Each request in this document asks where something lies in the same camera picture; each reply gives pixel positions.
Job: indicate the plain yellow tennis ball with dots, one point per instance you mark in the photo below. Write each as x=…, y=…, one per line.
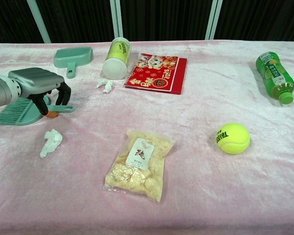
x=115, y=55

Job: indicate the pink velvet tablecloth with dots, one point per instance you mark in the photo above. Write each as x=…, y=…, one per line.
x=210, y=183

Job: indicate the clear tennis ball tube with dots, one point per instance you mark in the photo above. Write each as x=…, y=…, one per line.
x=114, y=68

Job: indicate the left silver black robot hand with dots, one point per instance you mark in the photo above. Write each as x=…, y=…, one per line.
x=36, y=79

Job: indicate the green tea bottle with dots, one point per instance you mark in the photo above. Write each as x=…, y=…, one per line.
x=274, y=73

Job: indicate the clear snack bag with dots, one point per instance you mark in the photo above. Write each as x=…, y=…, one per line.
x=139, y=166

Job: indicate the teal dustpan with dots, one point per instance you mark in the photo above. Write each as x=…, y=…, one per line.
x=72, y=56

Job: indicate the tennis ball with black print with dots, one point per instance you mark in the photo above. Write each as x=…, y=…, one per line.
x=122, y=46

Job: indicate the white partition post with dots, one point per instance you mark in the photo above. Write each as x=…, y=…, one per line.
x=213, y=19
x=116, y=19
x=39, y=22

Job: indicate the loose yellow tennis ball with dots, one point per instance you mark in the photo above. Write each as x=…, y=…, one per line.
x=234, y=139

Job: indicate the red spiral calendar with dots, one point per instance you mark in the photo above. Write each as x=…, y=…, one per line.
x=156, y=73

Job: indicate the small teal broom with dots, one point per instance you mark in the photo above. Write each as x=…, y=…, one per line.
x=22, y=115

